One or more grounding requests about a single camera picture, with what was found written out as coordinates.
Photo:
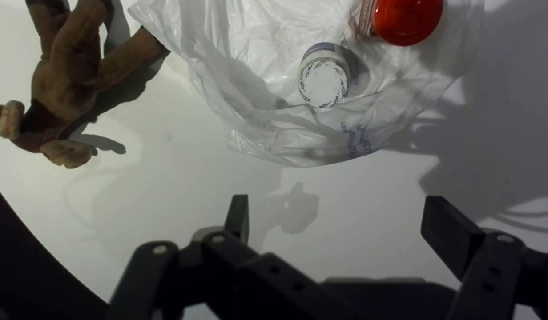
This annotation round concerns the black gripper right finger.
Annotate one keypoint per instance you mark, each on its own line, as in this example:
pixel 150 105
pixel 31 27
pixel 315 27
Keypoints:
pixel 493 278

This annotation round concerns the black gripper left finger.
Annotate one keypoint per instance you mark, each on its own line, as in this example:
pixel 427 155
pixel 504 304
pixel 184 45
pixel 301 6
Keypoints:
pixel 226 278

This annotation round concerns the spice bottle red cap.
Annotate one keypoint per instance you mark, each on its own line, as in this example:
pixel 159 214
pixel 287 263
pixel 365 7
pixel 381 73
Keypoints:
pixel 404 20

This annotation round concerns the white plastic bag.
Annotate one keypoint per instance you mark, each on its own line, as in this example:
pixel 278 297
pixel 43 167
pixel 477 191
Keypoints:
pixel 274 89

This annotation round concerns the brown moose plush toy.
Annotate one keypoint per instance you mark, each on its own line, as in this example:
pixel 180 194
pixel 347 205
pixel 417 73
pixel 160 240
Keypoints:
pixel 66 82

